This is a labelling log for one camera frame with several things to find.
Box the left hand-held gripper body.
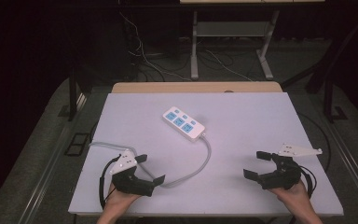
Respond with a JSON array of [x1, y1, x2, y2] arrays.
[[109, 148, 155, 198]]

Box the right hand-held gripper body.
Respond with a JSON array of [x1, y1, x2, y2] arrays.
[[256, 143, 324, 190]]

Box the grey power strip cable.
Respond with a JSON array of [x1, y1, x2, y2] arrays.
[[89, 133, 213, 189]]

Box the white power strip blue sockets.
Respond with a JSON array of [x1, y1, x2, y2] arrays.
[[162, 105, 207, 144]]

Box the person's left hand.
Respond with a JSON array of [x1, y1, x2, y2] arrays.
[[103, 182, 142, 213]]

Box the person's right hand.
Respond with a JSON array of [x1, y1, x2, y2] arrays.
[[268, 179, 313, 215]]

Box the black metal stand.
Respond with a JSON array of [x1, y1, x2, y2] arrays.
[[323, 69, 350, 124]]

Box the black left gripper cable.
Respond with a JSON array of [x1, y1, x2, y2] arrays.
[[98, 154, 122, 210]]

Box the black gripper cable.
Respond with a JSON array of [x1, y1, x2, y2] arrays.
[[299, 164, 318, 199], [98, 154, 122, 210]]

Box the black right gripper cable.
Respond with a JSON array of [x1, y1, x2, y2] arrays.
[[299, 164, 318, 199]]

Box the black floor cable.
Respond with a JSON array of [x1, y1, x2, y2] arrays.
[[296, 111, 332, 173]]

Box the black rectangular floor frame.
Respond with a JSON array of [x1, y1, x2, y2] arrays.
[[63, 133, 90, 157]]

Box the metal floor rail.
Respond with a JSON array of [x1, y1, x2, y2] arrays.
[[322, 118, 358, 211], [18, 92, 88, 224]]

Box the white floor cable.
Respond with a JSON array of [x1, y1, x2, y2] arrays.
[[204, 49, 254, 82], [119, 11, 194, 83]]

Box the grey metal desk frame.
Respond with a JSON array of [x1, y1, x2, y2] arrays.
[[179, 0, 325, 81]]

